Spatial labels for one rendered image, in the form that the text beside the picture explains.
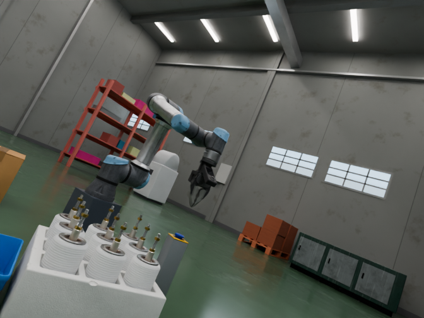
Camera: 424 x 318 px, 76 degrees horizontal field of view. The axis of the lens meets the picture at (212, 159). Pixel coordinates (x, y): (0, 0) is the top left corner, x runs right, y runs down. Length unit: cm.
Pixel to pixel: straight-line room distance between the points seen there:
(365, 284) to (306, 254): 106
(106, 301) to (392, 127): 809
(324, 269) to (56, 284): 532
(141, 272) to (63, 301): 21
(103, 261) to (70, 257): 9
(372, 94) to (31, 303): 874
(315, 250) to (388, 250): 225
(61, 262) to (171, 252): 45
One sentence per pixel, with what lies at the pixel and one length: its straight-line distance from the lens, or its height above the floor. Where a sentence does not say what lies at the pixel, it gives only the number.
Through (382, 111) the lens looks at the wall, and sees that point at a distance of 869.
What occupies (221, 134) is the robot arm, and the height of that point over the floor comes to 79.
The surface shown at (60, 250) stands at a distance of 85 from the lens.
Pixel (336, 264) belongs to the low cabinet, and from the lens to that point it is 581.
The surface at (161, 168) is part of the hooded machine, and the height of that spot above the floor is 82.
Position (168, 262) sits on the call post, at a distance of 116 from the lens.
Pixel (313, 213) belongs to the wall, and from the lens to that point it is 783.
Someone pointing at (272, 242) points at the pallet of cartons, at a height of 28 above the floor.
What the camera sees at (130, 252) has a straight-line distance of 102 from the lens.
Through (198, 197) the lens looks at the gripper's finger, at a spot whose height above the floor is 50.
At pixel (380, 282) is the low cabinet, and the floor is 43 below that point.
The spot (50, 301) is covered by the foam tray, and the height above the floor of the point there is 12.
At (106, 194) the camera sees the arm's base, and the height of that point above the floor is 33.
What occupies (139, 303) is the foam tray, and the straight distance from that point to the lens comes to 91.
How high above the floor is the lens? 49
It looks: 9 degrees up
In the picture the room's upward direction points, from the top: 24 degrees clockwise
